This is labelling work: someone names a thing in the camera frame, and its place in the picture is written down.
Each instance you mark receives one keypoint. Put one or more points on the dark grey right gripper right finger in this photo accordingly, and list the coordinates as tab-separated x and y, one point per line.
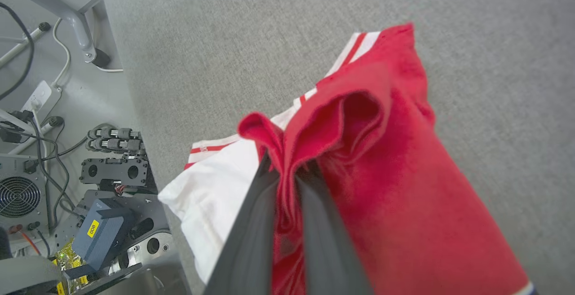
328	250

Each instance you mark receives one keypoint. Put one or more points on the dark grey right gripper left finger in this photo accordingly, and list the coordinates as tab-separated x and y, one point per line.
247	250

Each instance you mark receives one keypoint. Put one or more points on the red white sports jersey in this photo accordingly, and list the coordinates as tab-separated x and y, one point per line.
404	196

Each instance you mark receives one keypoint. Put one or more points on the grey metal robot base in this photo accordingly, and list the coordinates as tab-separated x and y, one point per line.
150	243

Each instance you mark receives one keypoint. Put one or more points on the blue-grey box yellow sticker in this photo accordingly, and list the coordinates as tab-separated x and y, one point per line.
103	236

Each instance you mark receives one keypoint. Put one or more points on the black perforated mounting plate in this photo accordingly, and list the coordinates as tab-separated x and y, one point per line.
114	171

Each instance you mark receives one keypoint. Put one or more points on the black silver cylindrical connector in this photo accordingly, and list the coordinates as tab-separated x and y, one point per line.
117	132
114	145

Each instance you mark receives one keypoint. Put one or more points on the grey rounded robot cover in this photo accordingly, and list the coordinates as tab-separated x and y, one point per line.
27	277

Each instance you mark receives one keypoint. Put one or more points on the grey fabric sofa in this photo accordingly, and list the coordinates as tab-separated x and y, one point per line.
269	25

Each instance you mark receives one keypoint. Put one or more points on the grey box with fan grille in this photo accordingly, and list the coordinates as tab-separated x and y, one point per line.
20	196

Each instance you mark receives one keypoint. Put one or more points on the white tube black cap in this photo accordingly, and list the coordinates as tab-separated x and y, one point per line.
22	46
38	133

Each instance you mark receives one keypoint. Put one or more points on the white power strip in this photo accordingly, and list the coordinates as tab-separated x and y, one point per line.
42	98

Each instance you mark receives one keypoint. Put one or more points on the grey metal frame leg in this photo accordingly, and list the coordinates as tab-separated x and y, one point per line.
76	21

